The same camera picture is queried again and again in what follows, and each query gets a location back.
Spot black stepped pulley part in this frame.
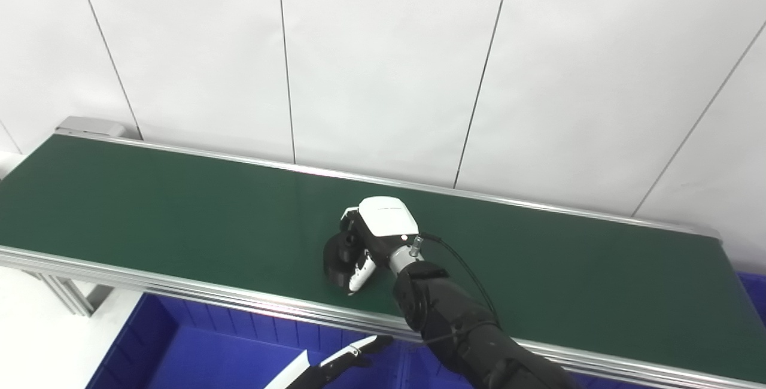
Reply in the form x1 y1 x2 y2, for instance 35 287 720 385
323 230 366 291

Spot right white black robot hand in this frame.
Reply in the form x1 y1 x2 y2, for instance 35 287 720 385
340 196 421 295

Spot aluminium conveyor leg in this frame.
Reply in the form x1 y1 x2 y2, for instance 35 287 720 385
27 269 114 318

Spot green conveyor belt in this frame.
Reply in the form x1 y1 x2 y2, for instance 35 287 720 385
0 135 766 384
0 117 766 389

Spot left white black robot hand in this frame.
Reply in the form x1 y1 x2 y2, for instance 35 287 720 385
263 335 394 389

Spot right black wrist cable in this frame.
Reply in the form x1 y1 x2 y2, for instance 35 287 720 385
410 233 500 345

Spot blue plastic bin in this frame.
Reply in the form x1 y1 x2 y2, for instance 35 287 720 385
87 292 414 389
739 271 766 324
401 341 653 389

